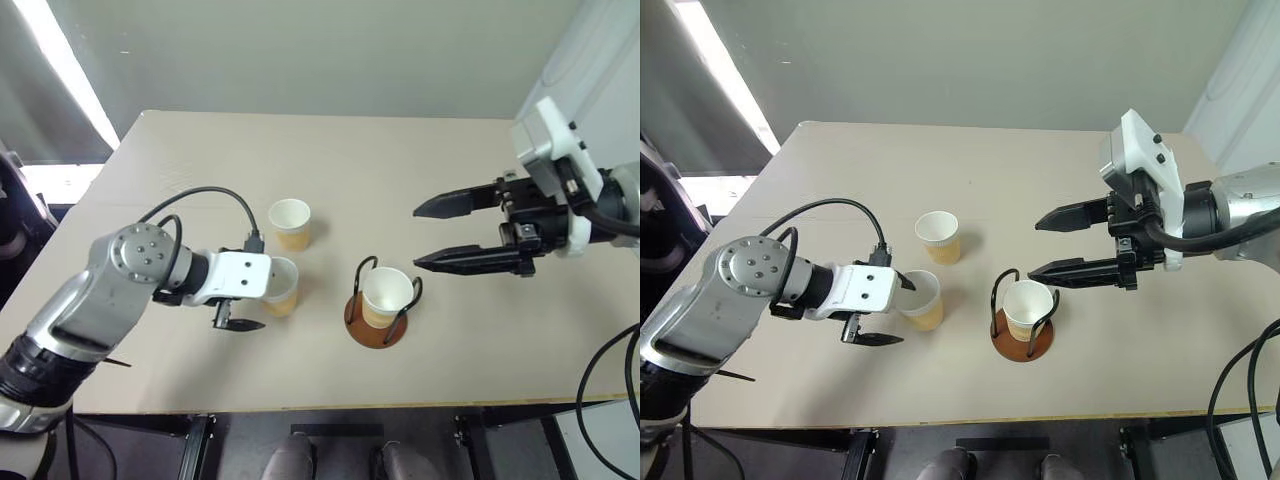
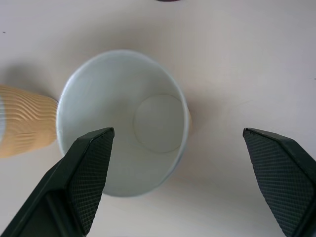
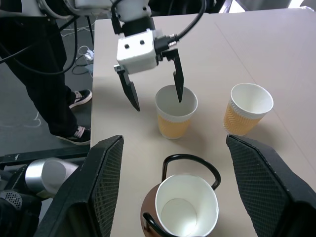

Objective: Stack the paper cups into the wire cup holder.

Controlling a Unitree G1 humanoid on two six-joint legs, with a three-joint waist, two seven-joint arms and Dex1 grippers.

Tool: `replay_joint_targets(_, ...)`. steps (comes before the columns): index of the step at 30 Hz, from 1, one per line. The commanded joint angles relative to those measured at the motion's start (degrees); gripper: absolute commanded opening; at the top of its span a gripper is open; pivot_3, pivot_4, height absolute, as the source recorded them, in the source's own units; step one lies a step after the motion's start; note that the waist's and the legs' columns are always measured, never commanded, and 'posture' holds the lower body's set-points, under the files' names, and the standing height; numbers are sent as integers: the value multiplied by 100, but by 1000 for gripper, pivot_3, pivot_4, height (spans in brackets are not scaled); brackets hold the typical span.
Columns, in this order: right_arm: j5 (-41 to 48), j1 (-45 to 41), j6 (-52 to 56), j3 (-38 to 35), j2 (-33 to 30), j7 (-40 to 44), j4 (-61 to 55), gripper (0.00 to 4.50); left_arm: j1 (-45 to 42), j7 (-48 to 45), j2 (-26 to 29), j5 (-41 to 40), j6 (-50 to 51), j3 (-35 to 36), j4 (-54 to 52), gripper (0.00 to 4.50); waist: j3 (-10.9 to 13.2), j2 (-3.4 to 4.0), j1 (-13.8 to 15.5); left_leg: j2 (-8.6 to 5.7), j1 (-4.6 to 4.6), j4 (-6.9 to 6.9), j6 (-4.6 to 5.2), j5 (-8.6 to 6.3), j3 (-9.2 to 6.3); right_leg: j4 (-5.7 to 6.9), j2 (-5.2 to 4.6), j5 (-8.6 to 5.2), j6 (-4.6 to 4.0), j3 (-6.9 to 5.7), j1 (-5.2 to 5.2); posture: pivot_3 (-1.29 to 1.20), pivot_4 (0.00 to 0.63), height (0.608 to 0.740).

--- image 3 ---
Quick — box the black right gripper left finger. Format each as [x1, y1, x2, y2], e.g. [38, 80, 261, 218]
[34, 134, 124, 237]

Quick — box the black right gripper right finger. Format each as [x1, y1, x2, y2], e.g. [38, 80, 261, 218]
[226, 134, 316, 237]

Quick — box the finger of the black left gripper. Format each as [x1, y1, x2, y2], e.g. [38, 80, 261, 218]
[113, 64, 141, 112]
[165, 48, 185, 104]

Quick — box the orange ribbed paper cup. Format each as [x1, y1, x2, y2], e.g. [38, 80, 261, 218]
[155, 84, 199, 140]
[223, 82, 275, 137]

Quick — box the white paper cup in holder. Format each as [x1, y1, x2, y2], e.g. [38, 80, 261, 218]
[155, 173, 220, 237]

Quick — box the black and white sneaker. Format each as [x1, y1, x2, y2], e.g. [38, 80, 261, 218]
[68, 89, 93, 110]
[55, 125, 92, 146]

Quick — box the silver robot body cylinder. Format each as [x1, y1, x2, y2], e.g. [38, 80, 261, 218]
[24, 158, 80, 198]

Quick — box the person in black trousers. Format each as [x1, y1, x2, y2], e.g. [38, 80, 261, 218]
[0, 9, 79, 138]

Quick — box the black perforated robot body part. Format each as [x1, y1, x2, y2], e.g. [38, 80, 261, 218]
[0, 189, 23, 210]

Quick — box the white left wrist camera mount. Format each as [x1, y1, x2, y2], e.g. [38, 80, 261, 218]
[116, 29, 164, 76]

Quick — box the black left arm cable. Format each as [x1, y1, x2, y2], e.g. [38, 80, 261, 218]
[154, 0, 206, 50]

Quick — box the white floor cable with adapter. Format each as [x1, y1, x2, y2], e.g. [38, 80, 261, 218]
[72, 45, 96, 75]

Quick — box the black metal frame bar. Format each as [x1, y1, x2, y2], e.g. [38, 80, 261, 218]
[0, 146, 90, 166]

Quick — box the black hanging cable bundle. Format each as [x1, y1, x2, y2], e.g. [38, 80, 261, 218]
[0, 9, 96, 75]

